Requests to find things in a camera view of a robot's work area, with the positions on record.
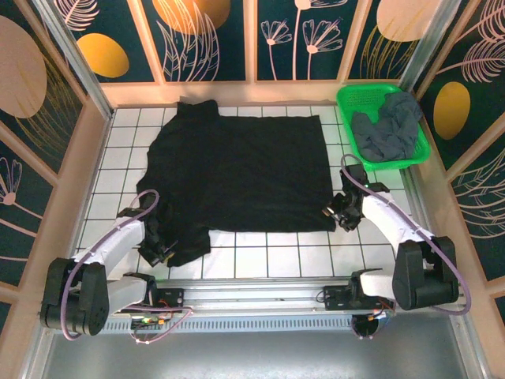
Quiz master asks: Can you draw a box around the aluminium frame post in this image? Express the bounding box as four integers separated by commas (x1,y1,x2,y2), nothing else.
33,0,116,120
397,0,449,96

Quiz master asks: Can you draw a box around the grey slotted cable duct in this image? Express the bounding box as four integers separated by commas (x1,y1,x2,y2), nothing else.
101,315,395,334

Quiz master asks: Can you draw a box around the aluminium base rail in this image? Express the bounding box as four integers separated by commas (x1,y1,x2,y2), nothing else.
37,276,478,319

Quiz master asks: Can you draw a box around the green plastic basket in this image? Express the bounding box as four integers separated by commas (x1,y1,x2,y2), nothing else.
336,83,432,173

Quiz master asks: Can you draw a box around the black round wired connector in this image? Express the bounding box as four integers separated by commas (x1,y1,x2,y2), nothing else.
350,313,391,341

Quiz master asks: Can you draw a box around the small controller board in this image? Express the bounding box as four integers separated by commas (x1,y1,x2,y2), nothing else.
131,313,175,329

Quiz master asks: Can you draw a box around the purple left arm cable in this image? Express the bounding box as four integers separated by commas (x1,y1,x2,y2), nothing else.
62,189,194,346

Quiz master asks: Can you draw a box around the grey-blue t-shirt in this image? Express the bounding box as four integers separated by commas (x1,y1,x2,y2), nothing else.
350,92,424,163

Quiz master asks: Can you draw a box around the black t-shirt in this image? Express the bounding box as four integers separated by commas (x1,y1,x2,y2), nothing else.
136,99,338,268

